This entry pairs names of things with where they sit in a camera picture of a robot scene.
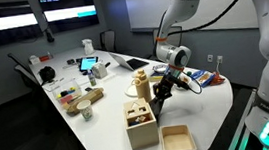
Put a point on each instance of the black conference camera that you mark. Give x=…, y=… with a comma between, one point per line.
x=49, y=35

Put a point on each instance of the white wall outlet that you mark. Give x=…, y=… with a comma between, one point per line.
x=219, y=59
x=210, y=58

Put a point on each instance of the tablet with blue screen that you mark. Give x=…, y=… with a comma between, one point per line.
x=88, y=63

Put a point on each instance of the small clear bottle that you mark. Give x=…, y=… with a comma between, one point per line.
x=92, y=78

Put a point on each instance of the green bottle cap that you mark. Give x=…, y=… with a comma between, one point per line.
x=189, y=73

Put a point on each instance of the white plastic bag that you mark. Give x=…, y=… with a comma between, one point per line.
x=88, y=47

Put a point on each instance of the blue and yellow book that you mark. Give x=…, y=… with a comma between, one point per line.
x=155, y=77

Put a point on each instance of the red flat pack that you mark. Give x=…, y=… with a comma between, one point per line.
x=44, y=58

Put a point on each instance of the brown cardboard box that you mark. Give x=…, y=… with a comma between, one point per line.
x=86, y=98

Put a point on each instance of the white paper plate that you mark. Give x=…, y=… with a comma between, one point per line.
x=130, y=91

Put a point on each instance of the patterned paper cup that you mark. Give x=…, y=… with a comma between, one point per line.
x=85, y=110

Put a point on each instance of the white bowl with snacks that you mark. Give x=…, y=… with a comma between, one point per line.
x=184, y=79

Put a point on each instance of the white tissue box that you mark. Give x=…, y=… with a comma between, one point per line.
x=99, y=70

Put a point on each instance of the whiteboard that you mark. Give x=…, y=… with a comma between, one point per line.
x=147, y=6

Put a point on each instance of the open laptop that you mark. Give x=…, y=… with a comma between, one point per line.
x=130, y=63

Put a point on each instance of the wooden shape sorter box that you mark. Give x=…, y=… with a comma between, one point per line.
x=142, y=129

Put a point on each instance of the black bag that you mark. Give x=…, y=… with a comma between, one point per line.
x=47, y=74

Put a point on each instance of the open empty wooden box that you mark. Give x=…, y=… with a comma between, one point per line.
x=178, y=142

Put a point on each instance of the tan water bottle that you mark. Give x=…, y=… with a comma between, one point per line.
x=142, y=86

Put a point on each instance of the blue snack bag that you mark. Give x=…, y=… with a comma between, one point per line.
x=204, y=78

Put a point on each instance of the small white box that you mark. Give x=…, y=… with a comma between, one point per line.
x=34, y=60

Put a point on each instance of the red chip bag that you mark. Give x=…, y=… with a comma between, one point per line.
x=218, y=79

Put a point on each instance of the black phone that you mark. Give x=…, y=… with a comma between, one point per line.
x=88, y=89

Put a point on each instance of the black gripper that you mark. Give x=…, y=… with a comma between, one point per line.
x=172, y=80

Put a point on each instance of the clear plastic bin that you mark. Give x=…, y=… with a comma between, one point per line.
x=66, y=92

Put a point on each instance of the wide wall monitor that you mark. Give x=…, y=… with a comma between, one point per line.
x=2, y=25

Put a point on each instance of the wall monitor with blue bar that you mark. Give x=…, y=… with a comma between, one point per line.
x=69, y=13

